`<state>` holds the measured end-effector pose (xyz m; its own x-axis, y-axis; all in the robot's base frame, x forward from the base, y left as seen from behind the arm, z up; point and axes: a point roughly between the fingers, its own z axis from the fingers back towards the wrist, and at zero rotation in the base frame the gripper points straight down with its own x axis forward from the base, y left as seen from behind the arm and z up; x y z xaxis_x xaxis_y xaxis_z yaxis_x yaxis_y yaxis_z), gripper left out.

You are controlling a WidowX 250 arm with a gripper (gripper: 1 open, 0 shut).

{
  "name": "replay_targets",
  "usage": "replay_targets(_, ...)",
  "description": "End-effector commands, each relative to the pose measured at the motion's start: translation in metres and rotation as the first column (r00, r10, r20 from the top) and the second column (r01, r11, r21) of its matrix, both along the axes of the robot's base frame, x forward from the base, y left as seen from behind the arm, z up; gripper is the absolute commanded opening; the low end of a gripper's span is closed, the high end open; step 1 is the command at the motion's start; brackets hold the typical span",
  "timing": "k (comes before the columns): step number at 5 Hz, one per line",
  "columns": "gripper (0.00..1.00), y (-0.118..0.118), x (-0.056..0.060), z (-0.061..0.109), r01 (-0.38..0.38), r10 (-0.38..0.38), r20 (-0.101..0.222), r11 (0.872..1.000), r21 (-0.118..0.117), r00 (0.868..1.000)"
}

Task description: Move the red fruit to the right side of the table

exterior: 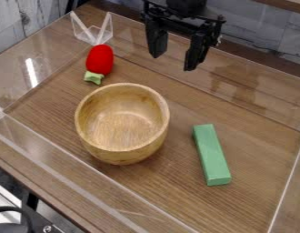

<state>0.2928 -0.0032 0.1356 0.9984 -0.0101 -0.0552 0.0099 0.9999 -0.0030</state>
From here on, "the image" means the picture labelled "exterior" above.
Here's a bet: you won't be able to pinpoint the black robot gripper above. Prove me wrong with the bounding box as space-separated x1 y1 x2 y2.
143 0 225 71

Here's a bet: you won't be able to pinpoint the red plush strawberry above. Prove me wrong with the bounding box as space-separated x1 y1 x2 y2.
84 45 115 85

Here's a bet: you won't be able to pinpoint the wooden bowl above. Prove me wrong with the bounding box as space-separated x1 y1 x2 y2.
75 83 171 166

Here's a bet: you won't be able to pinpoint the green rectangular block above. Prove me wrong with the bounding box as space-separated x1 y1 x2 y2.
193 124 232 187

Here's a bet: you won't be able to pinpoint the clear acrylic tray walls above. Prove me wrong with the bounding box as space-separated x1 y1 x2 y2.
0 3 300 233

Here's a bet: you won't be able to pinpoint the black metal table leg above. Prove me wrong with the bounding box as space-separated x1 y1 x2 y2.
21 190 39 211

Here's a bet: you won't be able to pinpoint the clear acrylic corner bracket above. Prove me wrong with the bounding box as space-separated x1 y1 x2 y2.
71 11 113 46

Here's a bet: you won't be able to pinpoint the black cable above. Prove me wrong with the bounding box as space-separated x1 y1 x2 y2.
0 206 35 233

